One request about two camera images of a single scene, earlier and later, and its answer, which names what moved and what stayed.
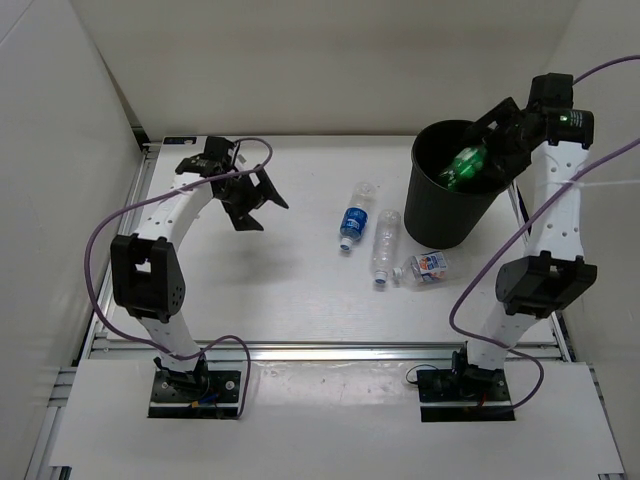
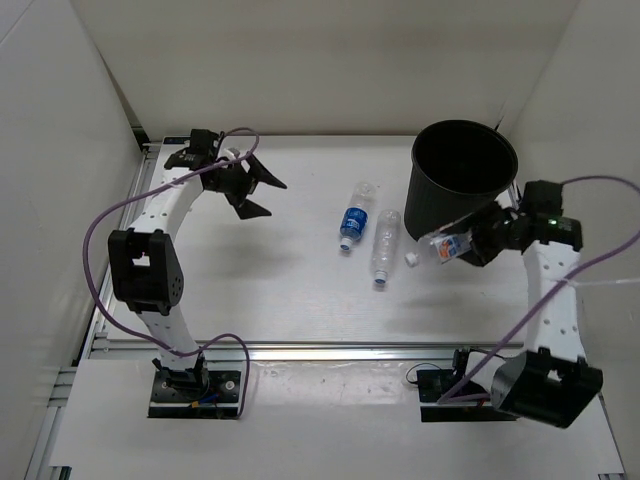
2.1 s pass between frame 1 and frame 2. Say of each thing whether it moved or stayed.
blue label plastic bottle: stayed
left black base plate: stayed
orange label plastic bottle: moved
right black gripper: moved
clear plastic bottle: stayed
